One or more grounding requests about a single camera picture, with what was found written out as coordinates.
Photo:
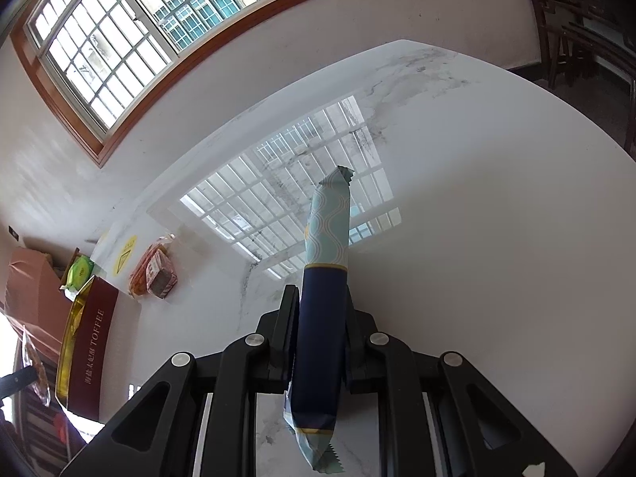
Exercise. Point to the small clear orange snack packet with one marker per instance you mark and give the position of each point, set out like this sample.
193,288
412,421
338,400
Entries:
38,370

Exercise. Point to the green packet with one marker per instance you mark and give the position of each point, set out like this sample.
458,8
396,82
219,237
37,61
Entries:
79,272

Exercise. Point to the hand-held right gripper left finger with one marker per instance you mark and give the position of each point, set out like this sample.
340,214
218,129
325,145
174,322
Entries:
288,318

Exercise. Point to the long dark red box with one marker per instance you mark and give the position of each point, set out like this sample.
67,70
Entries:
92,338

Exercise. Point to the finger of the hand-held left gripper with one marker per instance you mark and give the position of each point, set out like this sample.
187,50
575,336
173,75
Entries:
15,382

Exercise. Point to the brown cardboard box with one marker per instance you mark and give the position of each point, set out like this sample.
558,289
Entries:
30,288

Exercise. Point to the navy and light blue packet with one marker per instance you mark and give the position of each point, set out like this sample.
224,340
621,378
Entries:
320,338

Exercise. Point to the clear bag of orange snacks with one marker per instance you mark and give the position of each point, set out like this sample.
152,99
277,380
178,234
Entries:
140,273

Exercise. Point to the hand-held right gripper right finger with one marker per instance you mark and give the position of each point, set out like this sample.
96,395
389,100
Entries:
355,333

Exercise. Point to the wooden framed window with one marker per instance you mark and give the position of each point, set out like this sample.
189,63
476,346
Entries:
124,35

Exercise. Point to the dark wooden chair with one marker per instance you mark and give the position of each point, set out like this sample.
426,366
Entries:
561,30

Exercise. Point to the dark seed bar clear wrapper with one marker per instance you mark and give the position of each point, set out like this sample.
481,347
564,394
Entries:
161,280

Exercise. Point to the yellow printed packet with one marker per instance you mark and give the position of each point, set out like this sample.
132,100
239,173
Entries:
130,243

